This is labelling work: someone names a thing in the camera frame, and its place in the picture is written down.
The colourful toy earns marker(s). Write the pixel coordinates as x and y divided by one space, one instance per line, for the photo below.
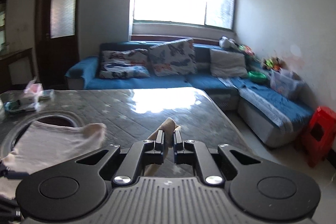
246 50

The grey pillow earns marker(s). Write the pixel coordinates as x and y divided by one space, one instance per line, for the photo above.
228 64

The pink white tissue pack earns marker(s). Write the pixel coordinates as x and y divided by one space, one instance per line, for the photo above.
32 92

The blue corner sofa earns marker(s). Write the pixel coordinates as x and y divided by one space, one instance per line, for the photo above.
210 82

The green bowl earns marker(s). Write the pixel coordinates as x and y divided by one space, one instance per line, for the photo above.
256 77

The red plastic stool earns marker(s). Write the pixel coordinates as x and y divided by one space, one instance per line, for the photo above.
321 134

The cream garment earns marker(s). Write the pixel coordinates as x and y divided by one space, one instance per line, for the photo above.
52 140

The dark wooden sideboard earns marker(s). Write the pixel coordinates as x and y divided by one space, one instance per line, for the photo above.
15 69

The round black induction cooktop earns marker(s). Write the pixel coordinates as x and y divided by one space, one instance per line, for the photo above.
60 120

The blue black handheld device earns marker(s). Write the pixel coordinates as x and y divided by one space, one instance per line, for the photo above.
13 106

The tall dark display cabinet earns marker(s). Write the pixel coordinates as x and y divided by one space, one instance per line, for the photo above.
2 19

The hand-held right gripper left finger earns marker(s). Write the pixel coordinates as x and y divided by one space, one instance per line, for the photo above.
159 145

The small flat box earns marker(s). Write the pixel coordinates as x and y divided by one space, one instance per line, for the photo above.
47 94

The clear plastic storage box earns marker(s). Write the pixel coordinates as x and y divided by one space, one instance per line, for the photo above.
286 85

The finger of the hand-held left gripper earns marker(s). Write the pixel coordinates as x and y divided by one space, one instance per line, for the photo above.
13 174

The dark wooden door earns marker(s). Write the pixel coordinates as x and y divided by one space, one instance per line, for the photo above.
63 56

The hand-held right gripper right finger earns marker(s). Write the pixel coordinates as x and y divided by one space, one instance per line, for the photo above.
178 145

